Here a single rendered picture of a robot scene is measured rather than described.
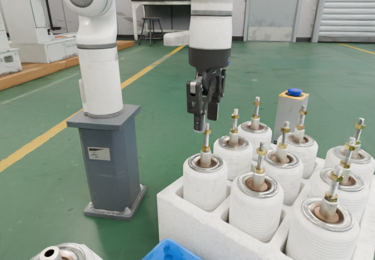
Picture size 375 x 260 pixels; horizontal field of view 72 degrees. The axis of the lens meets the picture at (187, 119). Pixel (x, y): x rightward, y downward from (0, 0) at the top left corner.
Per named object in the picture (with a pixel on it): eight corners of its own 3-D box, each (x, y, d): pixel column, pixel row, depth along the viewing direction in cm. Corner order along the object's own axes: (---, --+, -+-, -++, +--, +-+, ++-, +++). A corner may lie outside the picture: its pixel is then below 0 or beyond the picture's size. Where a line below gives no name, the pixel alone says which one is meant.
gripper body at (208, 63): (221, 46, 41) (218, 102, 44) (237, 42, 48) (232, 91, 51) (179, 43, 44) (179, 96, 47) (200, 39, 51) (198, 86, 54)
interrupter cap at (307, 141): (287, 148, 62) (288, 145, 61) (278, 134, 69) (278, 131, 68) (319, 148, 62) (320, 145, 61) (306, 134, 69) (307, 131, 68)
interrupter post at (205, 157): (199, 160, 56) (199, 148, 55) (210, 160, 56) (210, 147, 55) (200, 167, 54) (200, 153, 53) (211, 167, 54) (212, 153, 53)
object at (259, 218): (219, 263, 53) (224, 191, 46) (234, 230, 61) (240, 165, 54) (265, 284, 49) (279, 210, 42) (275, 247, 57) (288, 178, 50)
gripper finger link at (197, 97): (188, 78, 44) (191, 108, 47) (183, 83, 42) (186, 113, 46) (202, 81, 42) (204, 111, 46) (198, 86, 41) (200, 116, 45)
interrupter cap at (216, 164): (187, 155, 59) (187, 152, 58) (220, 154, 59) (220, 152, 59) (188, 174, 52) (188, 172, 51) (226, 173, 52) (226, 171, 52)
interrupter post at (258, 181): (249, 188, 48) (250, 173, 46) (252, 181, 50) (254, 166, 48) (261, 192, 47) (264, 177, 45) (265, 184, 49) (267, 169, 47)
